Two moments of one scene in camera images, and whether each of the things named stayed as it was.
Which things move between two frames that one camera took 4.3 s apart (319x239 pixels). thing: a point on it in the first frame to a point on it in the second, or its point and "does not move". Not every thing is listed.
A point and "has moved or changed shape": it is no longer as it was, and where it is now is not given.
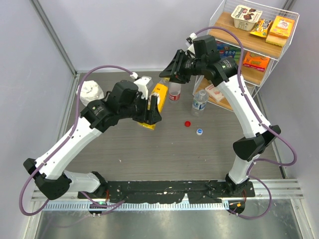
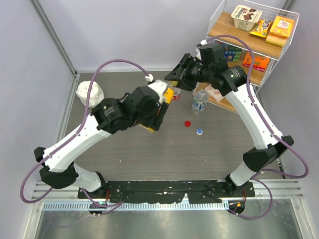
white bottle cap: [199, 131] does not move
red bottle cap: [187, 123] does not move
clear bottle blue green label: [199, 102] does not move
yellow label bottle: [159, 89] has moved or changed shape
